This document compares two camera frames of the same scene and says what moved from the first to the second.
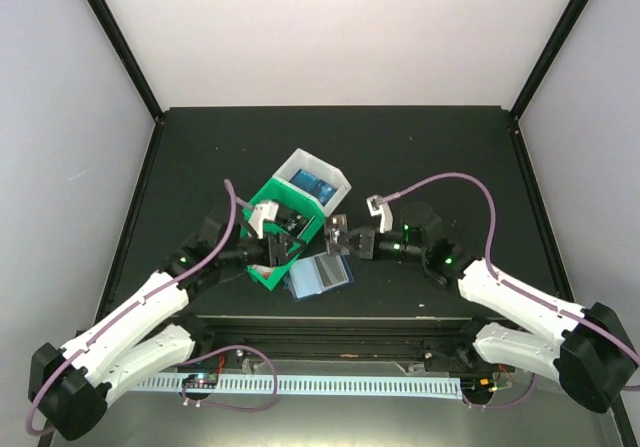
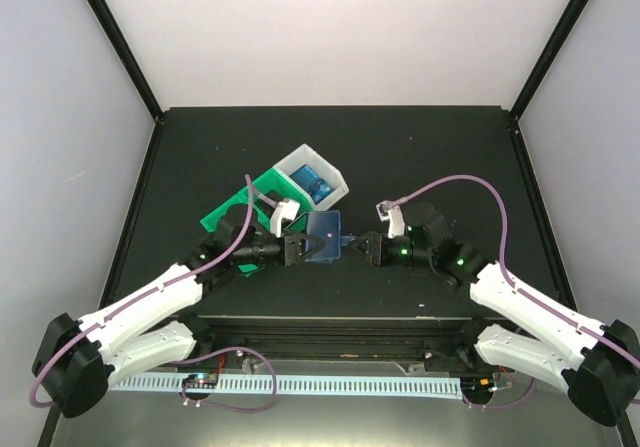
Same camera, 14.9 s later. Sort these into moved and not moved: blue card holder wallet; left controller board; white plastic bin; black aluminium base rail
Moved: blue card holder wallet
Not moved: black aluminium base rail; left controller board; white plastic bin
